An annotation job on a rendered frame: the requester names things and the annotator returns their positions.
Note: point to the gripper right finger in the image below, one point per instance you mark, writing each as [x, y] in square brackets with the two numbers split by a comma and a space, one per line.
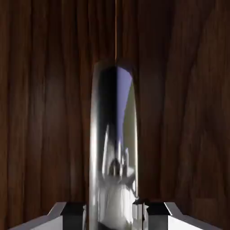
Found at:
[158, 215]

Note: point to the dark wood drawer front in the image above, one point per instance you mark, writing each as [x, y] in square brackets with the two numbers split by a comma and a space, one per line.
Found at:
[45, 107]

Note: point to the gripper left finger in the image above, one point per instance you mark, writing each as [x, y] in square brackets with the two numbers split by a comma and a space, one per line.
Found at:
[71, 215]

